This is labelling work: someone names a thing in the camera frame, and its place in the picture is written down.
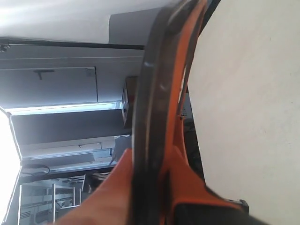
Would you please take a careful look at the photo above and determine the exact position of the metal shelf rack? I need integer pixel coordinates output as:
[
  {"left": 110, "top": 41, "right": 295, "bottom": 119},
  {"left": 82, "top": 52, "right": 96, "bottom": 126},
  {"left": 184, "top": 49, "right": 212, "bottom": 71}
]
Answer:
[{"left": 17, "top": 172, "right": 89, "bottom": 225}]

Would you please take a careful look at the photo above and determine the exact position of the dark transparent lunch box lid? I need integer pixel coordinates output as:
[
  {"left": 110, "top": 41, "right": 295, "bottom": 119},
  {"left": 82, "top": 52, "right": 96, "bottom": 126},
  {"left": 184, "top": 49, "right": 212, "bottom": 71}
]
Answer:
[{"left": 130, "top": 0, "right": 207, "bottom": 225}]

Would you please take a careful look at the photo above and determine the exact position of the grey wall cabinet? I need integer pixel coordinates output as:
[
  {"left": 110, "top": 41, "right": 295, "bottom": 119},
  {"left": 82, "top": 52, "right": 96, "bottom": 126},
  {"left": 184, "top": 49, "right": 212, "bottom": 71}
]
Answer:
[{"left": 0, "top": 38, "right": 145, "bottom": 167}]

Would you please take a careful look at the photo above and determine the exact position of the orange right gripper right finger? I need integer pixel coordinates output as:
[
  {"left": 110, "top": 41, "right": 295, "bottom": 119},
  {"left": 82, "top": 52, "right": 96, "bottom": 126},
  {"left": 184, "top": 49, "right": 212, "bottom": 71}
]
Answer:
[{"left": 161, "top": 135, "right": 249, "bottom": 225}]

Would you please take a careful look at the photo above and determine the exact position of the white octagonal softbox light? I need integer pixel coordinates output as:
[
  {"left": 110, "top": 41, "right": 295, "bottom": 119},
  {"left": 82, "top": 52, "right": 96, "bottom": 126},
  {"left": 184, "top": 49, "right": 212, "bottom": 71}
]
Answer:
[{"left": 0, "top": 108, "right": 22, "bottom": 225}]

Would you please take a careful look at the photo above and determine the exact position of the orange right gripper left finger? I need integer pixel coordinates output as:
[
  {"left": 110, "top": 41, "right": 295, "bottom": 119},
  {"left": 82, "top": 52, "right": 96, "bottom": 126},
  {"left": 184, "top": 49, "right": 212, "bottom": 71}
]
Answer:
[{"left": 54, "top": 149, "right": 133, "bottom": 225}]

